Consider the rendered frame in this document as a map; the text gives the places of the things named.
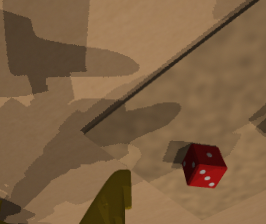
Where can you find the red die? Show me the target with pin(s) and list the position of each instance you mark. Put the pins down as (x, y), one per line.
(203, 166)

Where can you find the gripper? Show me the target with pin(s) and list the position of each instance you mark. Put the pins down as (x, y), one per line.
(113, 199)

